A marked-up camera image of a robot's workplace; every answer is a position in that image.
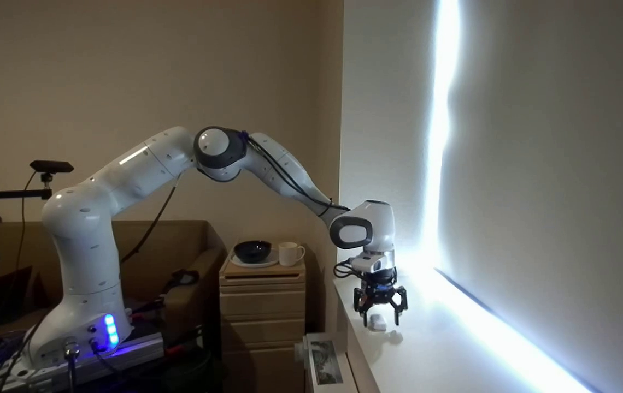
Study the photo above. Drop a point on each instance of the white windowsill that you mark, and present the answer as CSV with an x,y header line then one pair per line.
x,y
427,356

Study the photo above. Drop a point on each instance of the white wall heater unit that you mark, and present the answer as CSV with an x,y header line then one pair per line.
x,y
324,363

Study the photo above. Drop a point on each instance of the brown leather armchair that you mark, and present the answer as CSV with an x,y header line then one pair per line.
x,y
171,248

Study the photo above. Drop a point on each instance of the dark blue ceramic bowl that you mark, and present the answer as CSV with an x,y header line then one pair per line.
x,y
253,252

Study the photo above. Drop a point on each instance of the white window blind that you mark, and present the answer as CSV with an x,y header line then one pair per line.
x,y
558,181

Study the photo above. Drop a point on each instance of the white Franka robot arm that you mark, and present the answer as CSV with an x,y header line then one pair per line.
x,y
83,241

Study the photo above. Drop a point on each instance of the aluminium mounting rail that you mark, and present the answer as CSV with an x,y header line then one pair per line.
x,y
49,367

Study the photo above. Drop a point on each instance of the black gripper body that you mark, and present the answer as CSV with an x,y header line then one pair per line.
x,y
377,282

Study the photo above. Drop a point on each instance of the light wooden nightstand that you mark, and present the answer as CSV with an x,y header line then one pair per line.
x,y
263,312

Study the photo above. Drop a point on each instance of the white ceramic mug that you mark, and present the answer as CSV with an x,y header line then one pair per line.
x,y
289,254

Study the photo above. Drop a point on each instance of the white round plate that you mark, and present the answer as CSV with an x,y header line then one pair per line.
x,y
273,261

